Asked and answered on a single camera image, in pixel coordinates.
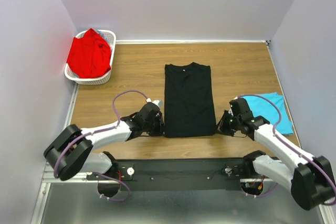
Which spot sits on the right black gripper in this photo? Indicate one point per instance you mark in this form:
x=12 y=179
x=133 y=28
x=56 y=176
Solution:
x=221 y=128

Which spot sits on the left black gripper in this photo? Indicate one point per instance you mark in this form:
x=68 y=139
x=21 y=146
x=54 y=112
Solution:
x=160 y=130

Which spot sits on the black t shirt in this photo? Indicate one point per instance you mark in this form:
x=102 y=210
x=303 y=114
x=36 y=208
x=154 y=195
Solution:
x=188 y=101

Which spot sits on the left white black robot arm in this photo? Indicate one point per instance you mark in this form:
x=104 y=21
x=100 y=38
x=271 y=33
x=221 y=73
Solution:
x=70 y=153

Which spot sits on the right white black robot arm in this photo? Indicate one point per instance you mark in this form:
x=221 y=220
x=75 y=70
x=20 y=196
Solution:
x=309 y=179

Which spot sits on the folded turquoise t shirt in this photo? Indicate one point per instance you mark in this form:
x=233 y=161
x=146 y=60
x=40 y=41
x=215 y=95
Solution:
x=261 y=107

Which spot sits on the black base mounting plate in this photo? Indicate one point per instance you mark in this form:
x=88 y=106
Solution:
x=184 y=174

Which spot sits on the red t shirt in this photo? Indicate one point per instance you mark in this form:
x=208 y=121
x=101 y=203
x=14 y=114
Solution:
x=89 y=56

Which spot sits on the white plastic laundry basket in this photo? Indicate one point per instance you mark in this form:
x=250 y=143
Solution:
x=110 y=37

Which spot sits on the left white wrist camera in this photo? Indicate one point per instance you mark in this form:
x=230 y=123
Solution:
x=158 y=103

